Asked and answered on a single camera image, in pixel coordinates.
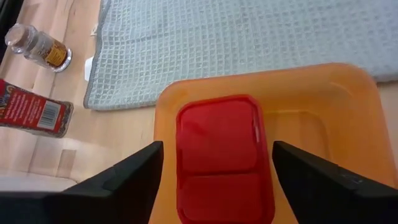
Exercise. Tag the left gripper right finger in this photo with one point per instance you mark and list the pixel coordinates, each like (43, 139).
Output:
(335, 202)

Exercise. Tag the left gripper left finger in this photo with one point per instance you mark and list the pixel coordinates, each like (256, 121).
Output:
(93, 205)

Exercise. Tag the grey waffle dish cloth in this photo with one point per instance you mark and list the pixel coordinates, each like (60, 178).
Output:
(217, 37)

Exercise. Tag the orange translucent plastic bin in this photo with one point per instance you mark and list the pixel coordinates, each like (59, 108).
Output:
(311, 93)

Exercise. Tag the red-lid spice jar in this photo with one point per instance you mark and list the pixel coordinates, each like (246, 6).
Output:
(217, 140)

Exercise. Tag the cork-stoppered glass spice jar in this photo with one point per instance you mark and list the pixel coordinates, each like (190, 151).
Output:
(40, 49)

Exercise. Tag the red cube block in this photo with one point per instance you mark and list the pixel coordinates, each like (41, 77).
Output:
(28, 109)

